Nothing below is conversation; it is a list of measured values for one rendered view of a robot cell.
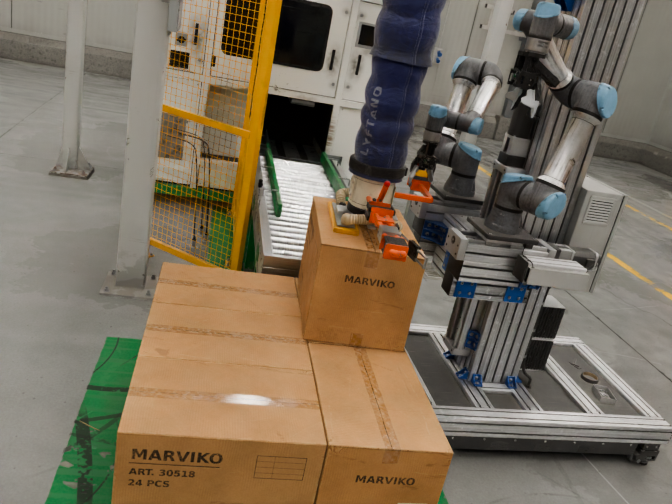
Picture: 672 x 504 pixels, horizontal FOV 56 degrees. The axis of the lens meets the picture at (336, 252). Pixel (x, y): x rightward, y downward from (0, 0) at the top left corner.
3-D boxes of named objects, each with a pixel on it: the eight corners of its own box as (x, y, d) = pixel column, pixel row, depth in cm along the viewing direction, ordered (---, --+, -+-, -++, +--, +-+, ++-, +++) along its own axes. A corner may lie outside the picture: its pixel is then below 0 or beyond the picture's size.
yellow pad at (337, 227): (327, 205, 274) (329, 194, 272) (349, 208, 275) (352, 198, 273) (332, 232, 242) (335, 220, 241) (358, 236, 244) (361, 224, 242)
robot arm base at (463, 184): (467, 189, 312) (472, 170, 309) (479, 198, 298) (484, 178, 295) (438, 185, 308) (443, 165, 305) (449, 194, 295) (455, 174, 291)
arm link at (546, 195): (526, 213, 254) (591, 85, 246) (557, 226, 243) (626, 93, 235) (511, 205, 245) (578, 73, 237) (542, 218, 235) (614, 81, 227)
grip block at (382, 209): (363, 214, 237) (367, 199, 235) (389, 218, 238) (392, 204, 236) (366, 222, 229) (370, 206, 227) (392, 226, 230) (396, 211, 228)
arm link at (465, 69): (449, 163, 294) (488, 56, 298) (419, 155, 298) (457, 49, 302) (452, 171, 305) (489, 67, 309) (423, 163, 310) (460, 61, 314)
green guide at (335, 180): (319, 161, 524) (321, 150, 521) (332, 163, 526) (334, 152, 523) (352, 227, 378) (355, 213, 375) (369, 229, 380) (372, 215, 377)
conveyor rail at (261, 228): (248, 168, 518) (252, 145, 511) (255, 169, 519) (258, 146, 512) (257, 291, 307) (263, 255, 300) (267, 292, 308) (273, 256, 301)
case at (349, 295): (298, 276, 298) (313, 195, 284) (380, 288, 304) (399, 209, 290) (302, 339, 243) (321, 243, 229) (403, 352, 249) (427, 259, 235)
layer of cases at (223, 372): (155, 339, 298) (163, 261, 285) (359, 358, 319) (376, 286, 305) (107, 541, 189) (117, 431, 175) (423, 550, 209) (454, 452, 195)
